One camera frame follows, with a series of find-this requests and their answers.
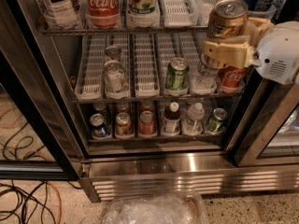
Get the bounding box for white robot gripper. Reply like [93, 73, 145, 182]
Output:
[202, 17, 299, 85]

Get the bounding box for orange soda can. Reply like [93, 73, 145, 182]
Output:
[200, 0, 249, 69]

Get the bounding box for red Coca-Cola can front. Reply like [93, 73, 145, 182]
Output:
[219, 66, 247, 88]

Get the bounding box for clear water bottle middle shelf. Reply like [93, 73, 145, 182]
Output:
[192, 62, 218, 94]

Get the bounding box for clear water bottle shelf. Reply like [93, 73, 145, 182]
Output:
[192, 62, 218, 94]
[183, 103, 205, 136]

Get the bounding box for green can middle shelf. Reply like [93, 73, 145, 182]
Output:
[165, 57, 189, 93]

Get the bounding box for green can shelf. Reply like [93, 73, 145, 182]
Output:
[165, 57, 189, 93]
[206, 107, 228, 133]

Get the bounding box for empty white tray top shelf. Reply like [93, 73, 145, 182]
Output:
[160, 0, 199, 28]

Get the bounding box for green can bottom shelf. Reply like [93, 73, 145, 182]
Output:
[206, 107, 228, 133]

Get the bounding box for clear water bottle bottom shelf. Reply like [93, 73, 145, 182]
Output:
[183, 103, 205, 136]

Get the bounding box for white green soda can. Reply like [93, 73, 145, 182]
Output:
[127, 0, 158, 28]

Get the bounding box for red can bottom shelf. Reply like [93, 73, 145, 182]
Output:
[138, 111, 156, 135]

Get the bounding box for silver can middle shelf rear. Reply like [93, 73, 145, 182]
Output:
[105, 45, 121, 62]

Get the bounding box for white can middle shelf front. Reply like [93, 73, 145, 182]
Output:
[104, 60, 128, 93]

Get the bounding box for tall red Coca-Cola can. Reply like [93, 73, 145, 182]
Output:
[87, 0, 120, 28]

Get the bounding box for brown can bottom shelf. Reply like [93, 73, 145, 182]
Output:
[116, 112, 133, 136]

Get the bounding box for blue Pepsi can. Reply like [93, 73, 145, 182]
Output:
[90, 113, 110, 139]

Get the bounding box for fridge bottom steel grille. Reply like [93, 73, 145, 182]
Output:
[79, 153, 299, 203]

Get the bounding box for fridge left glass door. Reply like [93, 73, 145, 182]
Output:
[0, 0, 84, 180]

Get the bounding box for empty white tray middle centre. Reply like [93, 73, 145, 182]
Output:
[133, 34, 160, 97]

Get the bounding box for dark juice bottle white cap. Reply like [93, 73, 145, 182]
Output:
[162, 102, 180, 136]

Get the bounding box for empty white tray middle left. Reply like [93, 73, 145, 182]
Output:
[75, 35, 106, 101]

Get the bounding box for clear plastic container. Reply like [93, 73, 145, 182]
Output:
[101, 189, 210, 224]

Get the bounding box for white tea bottle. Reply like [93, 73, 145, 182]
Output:
[42, 0, 83, 30]

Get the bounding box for middle wire shelf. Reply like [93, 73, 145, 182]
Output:
[72, 91, 244, 104]

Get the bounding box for wire shelf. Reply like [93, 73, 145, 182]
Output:
[72, 91, 244, 104]
[41, 25, 207, 36]

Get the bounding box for top wire shelf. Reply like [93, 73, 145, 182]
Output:
[41, 25, 207, 36]

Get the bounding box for orange cable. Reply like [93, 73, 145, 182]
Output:
[0, 105, 64, 224]

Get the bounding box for black cables on floor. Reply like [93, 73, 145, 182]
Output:
[0, 121, 83, 224]

